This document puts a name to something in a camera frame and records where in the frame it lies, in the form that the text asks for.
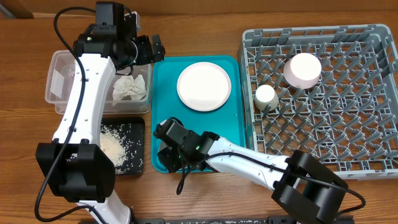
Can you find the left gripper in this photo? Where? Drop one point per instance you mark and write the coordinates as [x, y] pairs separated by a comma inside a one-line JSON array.
[[147, 55]]

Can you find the grey bowl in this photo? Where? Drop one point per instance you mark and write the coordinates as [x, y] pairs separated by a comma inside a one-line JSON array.
[[162, 146]]

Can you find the rice and food scraps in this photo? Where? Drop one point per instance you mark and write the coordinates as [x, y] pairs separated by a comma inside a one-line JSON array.
[[113, 146]]

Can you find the large pink plate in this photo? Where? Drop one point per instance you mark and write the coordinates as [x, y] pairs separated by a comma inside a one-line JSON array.
[[204, 86]]

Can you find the white cup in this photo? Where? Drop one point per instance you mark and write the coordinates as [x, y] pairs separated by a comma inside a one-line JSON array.
[[266, 95]]

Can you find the teal serving tray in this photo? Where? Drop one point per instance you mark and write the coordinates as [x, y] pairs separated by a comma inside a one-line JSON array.
[[227, 121]]

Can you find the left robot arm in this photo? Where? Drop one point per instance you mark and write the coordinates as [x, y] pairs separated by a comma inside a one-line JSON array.
[[73, 164]]

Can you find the clear plastic bin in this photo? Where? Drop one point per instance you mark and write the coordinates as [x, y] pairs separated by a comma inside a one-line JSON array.
[[59, 85]]

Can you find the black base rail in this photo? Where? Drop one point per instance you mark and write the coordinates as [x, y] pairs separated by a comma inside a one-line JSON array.
[[268, 220]]

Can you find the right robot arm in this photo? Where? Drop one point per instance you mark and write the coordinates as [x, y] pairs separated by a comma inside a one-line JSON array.
[[305, 188]]

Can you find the grey dishwasher rack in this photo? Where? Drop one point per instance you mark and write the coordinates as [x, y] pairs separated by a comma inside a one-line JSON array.
[[348, 120]]

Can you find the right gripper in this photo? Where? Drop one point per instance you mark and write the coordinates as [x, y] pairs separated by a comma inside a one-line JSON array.
[[171, 157]]

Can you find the black plastic tray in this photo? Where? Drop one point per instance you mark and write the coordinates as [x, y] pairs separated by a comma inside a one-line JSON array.
[[133, 133]]

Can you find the white tissue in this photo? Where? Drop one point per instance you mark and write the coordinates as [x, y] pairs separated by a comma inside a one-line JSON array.
[[129, 86]]

